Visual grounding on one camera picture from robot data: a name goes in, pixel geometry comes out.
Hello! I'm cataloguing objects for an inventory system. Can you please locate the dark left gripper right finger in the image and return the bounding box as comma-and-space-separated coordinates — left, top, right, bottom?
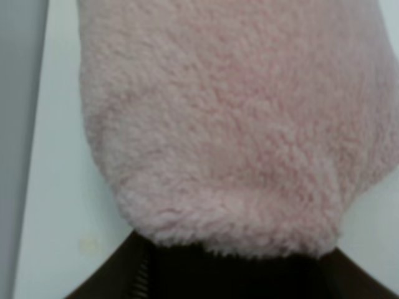
317, 249, 398, 299

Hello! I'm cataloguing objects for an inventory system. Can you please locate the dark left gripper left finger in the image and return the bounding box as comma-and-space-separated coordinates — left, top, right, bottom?
67, 232, 148, 298

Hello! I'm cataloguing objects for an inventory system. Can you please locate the pink fleece towel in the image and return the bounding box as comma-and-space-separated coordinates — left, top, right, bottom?
77, 1, 398, 258

